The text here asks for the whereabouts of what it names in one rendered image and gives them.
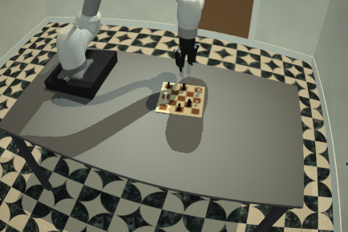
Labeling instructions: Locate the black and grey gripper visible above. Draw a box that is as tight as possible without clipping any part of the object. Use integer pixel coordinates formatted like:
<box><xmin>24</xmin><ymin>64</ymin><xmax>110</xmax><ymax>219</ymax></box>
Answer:
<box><xmin>173</xmin><ymin>36</ymin><xmax>199</xmax><ymax>78</ymax></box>

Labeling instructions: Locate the brown and cream chessboard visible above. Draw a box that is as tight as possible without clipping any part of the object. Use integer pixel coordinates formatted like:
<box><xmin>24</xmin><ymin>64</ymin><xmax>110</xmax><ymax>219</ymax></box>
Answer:
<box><xmin>156</xmin><ymin>82</ymin><xmax>205</xmax><ymax>118</ymax></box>

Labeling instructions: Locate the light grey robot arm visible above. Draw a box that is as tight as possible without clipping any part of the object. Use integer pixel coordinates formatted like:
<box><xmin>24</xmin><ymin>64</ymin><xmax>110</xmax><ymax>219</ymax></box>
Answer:
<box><xmin>56</xmin><ymin>0</ymin><xmax>204</xmax><ymax>83</ymax></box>

